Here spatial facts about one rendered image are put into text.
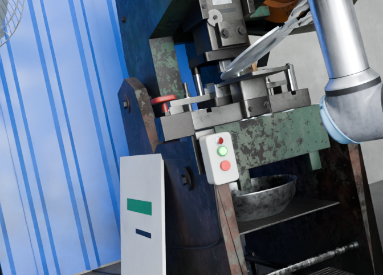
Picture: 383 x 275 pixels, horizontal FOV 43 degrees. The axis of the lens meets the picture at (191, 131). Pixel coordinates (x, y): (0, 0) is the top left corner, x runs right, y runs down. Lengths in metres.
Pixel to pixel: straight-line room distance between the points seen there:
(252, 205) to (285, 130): 0.27
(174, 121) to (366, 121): 0.55
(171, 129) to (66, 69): 1.44
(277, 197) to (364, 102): 0.67
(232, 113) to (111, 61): 1.34
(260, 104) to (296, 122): 0.13
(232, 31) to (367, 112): 0.73
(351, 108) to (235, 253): 0.58
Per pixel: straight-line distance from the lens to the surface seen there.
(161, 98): 1.36
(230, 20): 1.67
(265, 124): 1.52
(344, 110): 1.06
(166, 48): 1.86
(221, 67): 1.72
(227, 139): 1.33
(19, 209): 2.68
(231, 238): 1.41
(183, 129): 1.38
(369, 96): 1.06
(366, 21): 3.74
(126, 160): 2.10
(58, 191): 2.69
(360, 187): 1.64
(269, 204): 1.63
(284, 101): 1.67
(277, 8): 2.02
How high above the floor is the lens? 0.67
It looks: 1 degrees down
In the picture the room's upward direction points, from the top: 12 degrees counter-clockwise
